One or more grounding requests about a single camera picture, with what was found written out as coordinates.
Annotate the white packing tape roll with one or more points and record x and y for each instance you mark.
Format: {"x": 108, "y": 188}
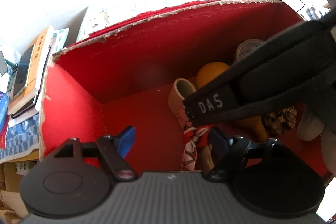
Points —
{"x": 247, "y": 47}

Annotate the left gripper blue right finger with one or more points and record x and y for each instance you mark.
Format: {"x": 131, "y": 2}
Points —
{"x": 228, "y": 155}

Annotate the person right hand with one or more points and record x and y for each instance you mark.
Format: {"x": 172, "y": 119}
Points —
{"x": 309, "y": 128}

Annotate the blue pencil case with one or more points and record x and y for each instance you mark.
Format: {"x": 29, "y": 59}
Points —
{"x": 3, "y": 110}

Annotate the blue patterned cloth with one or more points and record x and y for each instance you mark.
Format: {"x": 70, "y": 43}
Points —
{"x": 19, "y": 140}

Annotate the yellow book stack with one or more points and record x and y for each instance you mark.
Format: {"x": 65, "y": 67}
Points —
{"x": 38, "y": 58}

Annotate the brown pine cone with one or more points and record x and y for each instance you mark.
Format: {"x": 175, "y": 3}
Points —
{"x": 280, "y": 122}

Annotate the tablet with dark screen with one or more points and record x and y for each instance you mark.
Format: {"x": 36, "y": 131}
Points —
{"x": 20, "y": 82}

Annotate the pink bunny plush toy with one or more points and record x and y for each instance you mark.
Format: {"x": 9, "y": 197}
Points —
{"x": 312, "y": 13}

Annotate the large red cardboard box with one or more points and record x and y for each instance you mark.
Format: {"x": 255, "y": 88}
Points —
{"x": 122, "y": 76}

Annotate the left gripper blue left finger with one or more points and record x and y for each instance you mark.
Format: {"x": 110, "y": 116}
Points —
{"x": 113, "y": 150}

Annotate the orange wooden gourd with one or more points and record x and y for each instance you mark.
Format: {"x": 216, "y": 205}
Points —
{"x": 211, "y": 71}

